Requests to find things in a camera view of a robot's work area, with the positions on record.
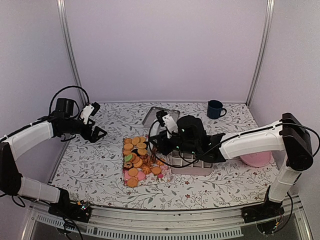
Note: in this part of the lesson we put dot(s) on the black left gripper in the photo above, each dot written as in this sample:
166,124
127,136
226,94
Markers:
93,137

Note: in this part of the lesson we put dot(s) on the green sandwich cookie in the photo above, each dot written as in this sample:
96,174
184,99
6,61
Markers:
128,158

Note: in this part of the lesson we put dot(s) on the pink sandwich cookie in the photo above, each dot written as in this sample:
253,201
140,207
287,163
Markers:
128,176

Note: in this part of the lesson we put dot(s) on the dark blue mug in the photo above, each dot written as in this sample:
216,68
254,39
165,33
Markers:
215,109

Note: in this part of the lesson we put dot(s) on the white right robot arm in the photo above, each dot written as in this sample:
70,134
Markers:
188,135

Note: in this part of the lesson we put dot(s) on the left aluminium frame post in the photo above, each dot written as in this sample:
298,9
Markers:
62,12

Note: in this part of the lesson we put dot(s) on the pink divided cookie tin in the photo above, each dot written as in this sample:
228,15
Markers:
199,168

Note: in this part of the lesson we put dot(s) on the aluminium frame post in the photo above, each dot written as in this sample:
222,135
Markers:
266,29
62,12

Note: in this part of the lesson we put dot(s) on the right aluminium frame post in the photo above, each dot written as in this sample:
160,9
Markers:
266,29

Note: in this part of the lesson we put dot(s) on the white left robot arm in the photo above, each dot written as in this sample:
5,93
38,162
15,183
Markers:
21,144

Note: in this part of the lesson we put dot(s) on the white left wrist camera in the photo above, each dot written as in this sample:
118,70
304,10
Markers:
89,110

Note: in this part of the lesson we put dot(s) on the pink plate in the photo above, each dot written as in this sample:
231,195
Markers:
257,160

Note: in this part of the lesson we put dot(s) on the front aluminium rail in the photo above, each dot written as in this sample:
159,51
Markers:
113,223

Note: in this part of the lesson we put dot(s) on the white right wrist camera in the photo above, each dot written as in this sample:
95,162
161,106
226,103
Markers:
166,121

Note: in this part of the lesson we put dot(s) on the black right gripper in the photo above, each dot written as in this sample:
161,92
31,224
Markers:
161,147

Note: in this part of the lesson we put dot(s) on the silver tin lid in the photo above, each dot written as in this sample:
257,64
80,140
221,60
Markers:
150,116

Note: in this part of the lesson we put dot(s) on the floral rectangular tray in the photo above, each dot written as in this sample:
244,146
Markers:
150,169

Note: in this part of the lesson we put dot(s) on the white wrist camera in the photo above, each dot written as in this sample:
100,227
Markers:
89,110
166,121

